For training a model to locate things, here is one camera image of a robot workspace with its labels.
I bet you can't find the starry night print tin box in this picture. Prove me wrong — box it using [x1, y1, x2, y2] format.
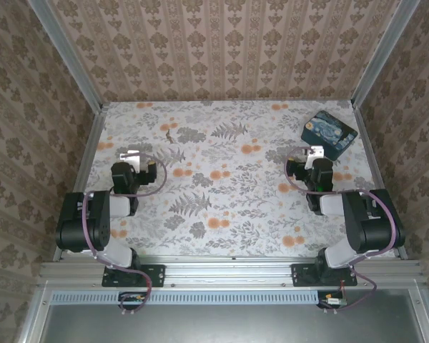
[300, 109, 359, 161]

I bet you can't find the small black controller board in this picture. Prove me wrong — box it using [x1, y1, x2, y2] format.
[317, 280, 347, 309]
[119, 292, 148, 311]

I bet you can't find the grey metal panel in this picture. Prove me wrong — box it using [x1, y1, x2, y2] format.
[17, 288, 429, 343]

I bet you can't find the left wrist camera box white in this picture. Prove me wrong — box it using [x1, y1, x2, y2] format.
[119, 150, 147, 173]

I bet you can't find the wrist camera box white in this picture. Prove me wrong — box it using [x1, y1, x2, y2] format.
[119, 150, 147, 173]
[303, 145, 325, 169]

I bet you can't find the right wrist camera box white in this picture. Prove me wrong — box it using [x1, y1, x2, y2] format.
[303, 145, 325, 169]

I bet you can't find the aluminium table side rail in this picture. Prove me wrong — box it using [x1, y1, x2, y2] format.
[52, 105, 108, 262]
[350, 101, 409, 260]

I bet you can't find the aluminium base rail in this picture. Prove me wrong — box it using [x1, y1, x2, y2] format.
[39, 255, 423, 287]

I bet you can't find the aluminium frame post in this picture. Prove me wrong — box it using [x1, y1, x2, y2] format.
[352, 0, 421, 107]
[27, 0, 104, 110]

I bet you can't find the grey slotted cable duct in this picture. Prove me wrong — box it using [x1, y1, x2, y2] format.
[51, 289, 346, 306]

